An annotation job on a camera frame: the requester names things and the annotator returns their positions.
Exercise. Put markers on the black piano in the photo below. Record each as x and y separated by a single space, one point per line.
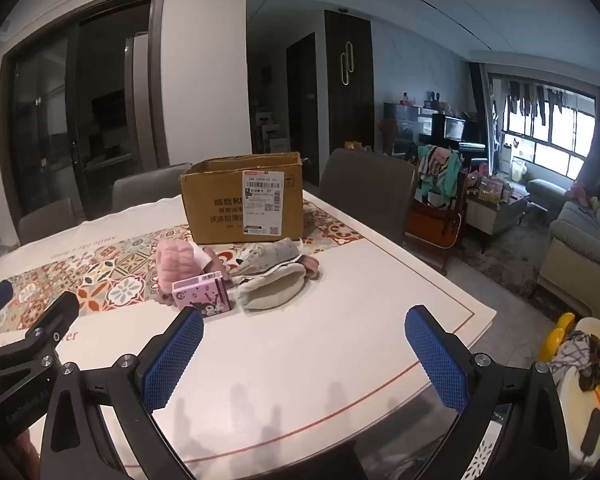
455 132

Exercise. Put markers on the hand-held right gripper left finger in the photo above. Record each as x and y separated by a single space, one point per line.
172 357

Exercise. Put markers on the grey patterned cloth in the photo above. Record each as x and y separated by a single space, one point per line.
265 255

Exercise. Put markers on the colourful tile-patterned table mat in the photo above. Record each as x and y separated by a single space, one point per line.
105 270

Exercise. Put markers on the large window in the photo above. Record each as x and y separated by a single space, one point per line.
550 135

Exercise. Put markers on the stacked hallway cardboard boxes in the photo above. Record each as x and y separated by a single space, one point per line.
270 130

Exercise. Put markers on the pile of clothes on chair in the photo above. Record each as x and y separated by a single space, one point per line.
440 170

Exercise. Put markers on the light pink fluffy towel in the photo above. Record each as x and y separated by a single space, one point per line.
175 260

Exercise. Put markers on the cream plush hat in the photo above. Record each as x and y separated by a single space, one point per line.
272 290

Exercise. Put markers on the small pink cloth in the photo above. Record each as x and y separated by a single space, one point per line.
311 266

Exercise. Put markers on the crumpled patterned cloth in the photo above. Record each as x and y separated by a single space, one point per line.
585 360

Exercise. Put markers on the coffee table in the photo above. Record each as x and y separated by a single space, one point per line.
495 210

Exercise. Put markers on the black remote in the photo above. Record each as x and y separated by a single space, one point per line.
592 432

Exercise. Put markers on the brown cardboard box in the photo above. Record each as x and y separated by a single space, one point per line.
215 210

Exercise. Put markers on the wooden high chair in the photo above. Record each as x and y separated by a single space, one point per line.
430 230

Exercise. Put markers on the grey dining chair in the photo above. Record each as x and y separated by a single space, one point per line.
150 185
47 220
370 190

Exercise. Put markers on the small cream side table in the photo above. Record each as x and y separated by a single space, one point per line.
572 410

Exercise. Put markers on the small pink printed box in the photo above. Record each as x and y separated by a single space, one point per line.
202 295

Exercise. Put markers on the dark tv cabinet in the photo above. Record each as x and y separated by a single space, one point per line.
405 127

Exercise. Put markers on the white square cloth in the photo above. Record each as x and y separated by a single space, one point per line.
200 255

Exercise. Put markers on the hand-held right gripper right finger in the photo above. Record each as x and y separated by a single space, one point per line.
437 365

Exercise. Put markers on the dark sliding glass door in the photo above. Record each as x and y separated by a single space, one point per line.
45 110

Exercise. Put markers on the yellow child chair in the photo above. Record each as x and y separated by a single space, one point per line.
560 335

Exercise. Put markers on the hanging laundry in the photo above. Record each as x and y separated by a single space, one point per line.
530 100

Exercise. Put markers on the light grey sofa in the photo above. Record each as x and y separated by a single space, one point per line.
580 240

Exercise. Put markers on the grey ottoman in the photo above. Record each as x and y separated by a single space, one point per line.
545 192

